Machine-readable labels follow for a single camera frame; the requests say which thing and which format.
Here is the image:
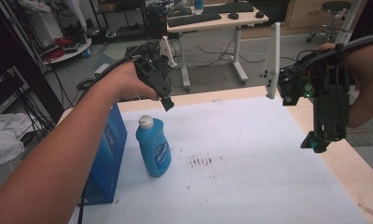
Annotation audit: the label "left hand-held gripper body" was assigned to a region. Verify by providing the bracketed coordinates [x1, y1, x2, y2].
[132, 35, 178, 99]

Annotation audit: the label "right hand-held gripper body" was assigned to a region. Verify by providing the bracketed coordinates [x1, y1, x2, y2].
[258, 21, 352, 143]

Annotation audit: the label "blue bottle with white cap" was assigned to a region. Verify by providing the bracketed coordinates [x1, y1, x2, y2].
[135, 114, 173, 178]

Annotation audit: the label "person's left hand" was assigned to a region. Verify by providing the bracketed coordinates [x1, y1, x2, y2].
[108, 60, 161, 102]

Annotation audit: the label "person's right hand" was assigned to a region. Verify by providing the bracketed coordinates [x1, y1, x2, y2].
[314, 42, 373, 129]

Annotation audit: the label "black computer tower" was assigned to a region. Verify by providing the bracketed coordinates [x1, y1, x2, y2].
[145, 2, 169, 41]

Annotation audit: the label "black keyboard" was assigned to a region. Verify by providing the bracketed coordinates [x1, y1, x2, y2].
[202, 1, 255, 14]
[167, 11, 223, 28]

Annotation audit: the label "white foam mat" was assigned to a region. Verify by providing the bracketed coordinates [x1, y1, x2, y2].
[67, 95, 368, 224]

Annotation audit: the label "round white table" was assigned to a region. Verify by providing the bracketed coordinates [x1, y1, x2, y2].
[40, 36, 93, 65]

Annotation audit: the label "blue cardboard box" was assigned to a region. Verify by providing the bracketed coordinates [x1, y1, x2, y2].
[81, 102, 129, 206]

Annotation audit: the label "light wooden desk white legs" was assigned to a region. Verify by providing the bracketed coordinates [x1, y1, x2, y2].
[166, 2, 269, 91]

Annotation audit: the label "black round stool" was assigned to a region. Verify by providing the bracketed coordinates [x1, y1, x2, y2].
[305, 0, 353, 44]

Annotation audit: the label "wooden cabinet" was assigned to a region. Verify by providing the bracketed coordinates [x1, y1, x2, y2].
[240, 0, 367, 40]

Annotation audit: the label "black curtain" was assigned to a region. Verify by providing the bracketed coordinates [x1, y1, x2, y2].
[0, 0, 65, 124]

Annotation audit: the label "white cloth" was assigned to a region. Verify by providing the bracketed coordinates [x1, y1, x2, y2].
[0, 111, 32, 170]

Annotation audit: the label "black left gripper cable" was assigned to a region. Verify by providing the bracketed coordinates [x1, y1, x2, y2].
[76, 45, 148, 101]

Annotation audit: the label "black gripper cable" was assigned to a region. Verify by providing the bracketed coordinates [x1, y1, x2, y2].
[76, 45, 148, 101]
[296, 33, 373, 76]

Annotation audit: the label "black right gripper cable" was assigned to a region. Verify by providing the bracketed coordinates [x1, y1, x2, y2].
[296, 33, 373, 76]

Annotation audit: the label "white stand post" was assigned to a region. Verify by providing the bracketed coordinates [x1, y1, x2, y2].
[334, 0, 364, 45]

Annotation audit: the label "red coiled cable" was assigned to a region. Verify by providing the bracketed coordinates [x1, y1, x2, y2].
[42, 36, 76, 61]

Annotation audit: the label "thin black cable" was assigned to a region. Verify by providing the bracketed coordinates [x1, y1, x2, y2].
[76, 182, 89, 224]

